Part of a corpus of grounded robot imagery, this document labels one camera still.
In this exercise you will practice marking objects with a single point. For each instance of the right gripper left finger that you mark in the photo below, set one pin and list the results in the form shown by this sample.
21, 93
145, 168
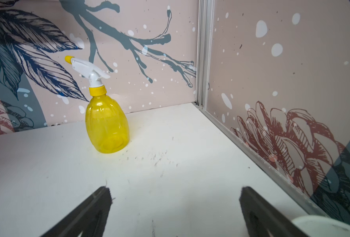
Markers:
88, 219

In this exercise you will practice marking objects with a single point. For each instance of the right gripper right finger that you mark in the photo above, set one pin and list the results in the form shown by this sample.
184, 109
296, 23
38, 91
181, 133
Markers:
262, 219

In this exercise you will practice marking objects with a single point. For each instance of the yellow spray bottle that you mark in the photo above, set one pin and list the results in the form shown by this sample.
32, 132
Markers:
106, 124

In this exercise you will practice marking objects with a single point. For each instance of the white bowl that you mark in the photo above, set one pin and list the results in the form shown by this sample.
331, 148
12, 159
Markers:
318, 226

